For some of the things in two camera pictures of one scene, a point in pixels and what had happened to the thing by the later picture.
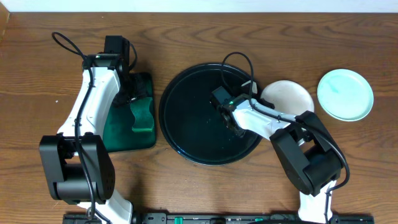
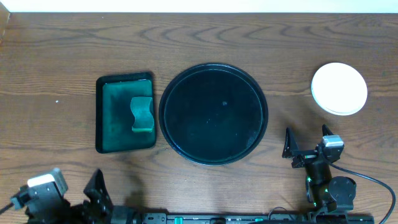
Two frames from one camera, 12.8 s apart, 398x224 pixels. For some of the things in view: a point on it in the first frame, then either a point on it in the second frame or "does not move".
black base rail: [222, 218] does not move
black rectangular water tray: [118, 133] does not move
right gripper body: [262, 101] → [306, 157]
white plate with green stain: [288, 96] → [339, 88]
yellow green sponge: [143, 119] does not move
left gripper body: [131, 90] → [90, 205]
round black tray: [191, 123] does not move
